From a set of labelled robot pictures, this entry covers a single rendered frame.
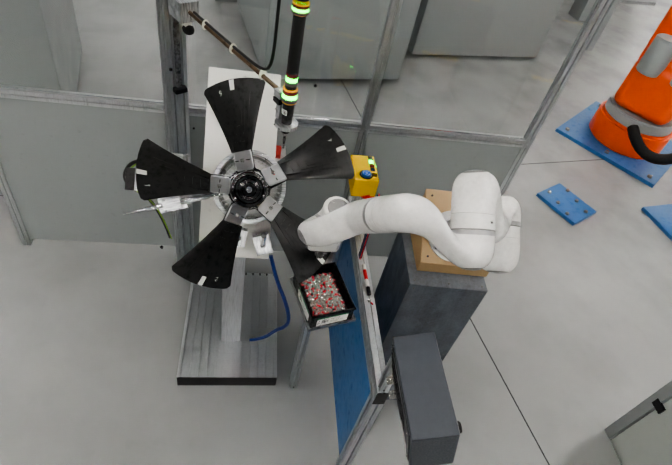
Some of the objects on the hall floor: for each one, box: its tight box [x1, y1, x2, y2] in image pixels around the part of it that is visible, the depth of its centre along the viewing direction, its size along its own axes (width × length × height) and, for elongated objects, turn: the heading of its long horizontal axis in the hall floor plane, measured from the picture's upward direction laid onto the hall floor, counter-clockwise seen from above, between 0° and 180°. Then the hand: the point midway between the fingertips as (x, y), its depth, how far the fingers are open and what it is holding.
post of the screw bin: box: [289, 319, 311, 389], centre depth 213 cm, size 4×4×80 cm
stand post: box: [221, 257, 246, 343], centre depth 219 cm, size 4×9×91 cm, turn 85°
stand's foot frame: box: [177, 273, 277, 385], centre depth 254 cm, size 62×46×8 cm
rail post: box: [335, 393, 384, 465], centre depth 188 cm, size 4×4×78 cm
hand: (319, 252), depth 165 cm, fingers closed
